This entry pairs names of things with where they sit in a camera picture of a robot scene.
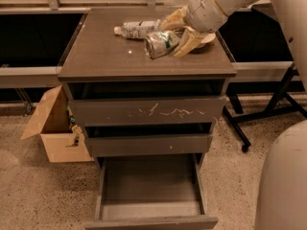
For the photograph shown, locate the metal window ledge rail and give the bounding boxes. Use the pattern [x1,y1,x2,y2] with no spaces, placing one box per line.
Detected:
[0,66,61,88]

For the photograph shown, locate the items inside cardboard box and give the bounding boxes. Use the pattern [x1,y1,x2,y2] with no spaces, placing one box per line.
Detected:
[66,105,83,147]

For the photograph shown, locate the middle grey drawer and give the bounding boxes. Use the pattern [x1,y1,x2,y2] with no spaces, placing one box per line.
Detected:
[85,134,213,157]

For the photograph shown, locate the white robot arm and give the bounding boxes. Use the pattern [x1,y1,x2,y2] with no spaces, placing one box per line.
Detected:
[160,0,307,230]

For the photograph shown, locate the top grey drawer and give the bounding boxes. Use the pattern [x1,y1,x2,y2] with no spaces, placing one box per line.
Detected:
[69,96,225,127]

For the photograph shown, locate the black rolling stand table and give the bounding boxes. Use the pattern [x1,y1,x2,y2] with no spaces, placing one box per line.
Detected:
[222,0,307,153]

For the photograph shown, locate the open cardboard box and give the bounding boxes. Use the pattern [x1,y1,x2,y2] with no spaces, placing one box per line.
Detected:
[21,85,92,163]

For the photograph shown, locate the bottom grey open drawer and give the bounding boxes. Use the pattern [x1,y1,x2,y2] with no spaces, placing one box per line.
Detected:
[84,154,218,230]

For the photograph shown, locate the green silver 7up can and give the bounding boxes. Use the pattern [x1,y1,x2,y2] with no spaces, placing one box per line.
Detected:
[145,30,183,59]

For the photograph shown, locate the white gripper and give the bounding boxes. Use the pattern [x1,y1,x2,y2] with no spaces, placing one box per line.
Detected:
[159,0,227,58]

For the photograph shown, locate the white paper bowl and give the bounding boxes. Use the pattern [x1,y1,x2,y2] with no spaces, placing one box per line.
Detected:
[197,33,216,48]

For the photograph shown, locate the labelled clear water bottle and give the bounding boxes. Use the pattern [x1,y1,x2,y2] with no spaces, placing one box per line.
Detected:
[113,19,161,39]

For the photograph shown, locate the dark grey drawer cabinet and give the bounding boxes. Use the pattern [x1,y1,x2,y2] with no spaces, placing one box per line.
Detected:
[57,6,238,230]

